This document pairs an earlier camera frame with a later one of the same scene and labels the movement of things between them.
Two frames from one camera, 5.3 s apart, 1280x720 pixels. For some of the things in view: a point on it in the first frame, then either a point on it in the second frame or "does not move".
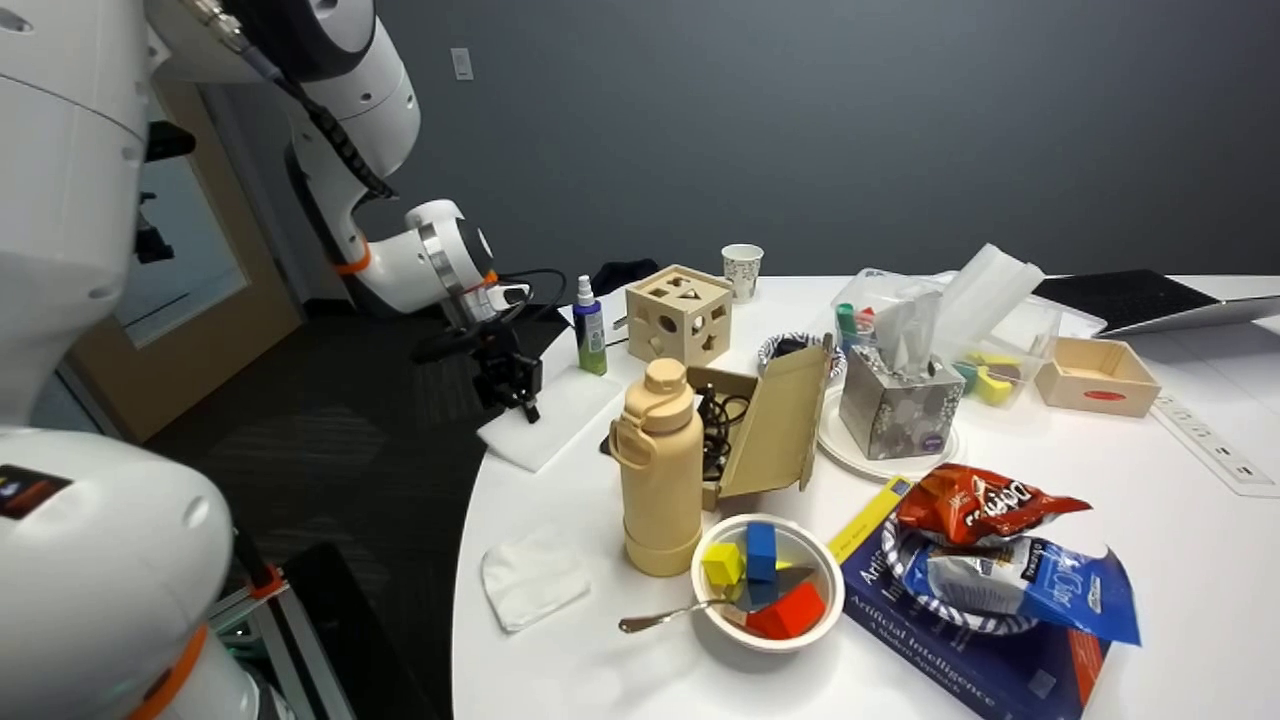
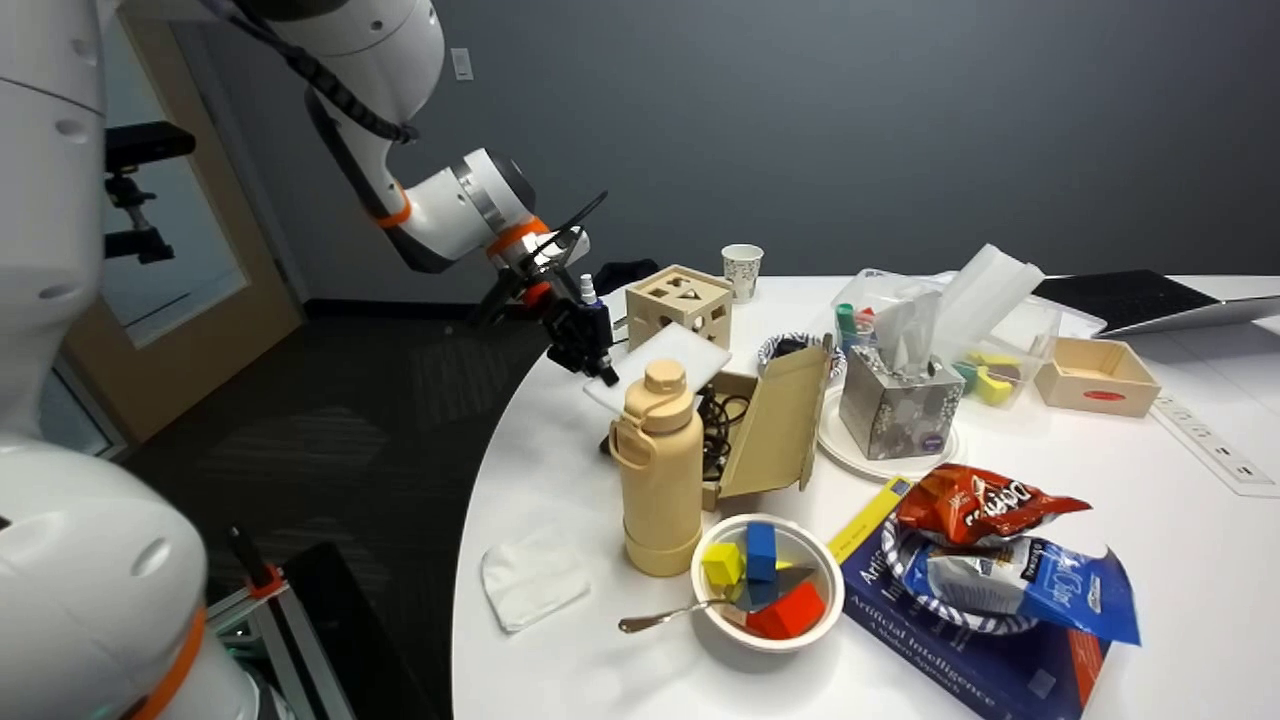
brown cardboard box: [760, 425] does not move
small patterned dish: [797, 343] does not move
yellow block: [724, 566] does not move
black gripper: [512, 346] to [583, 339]
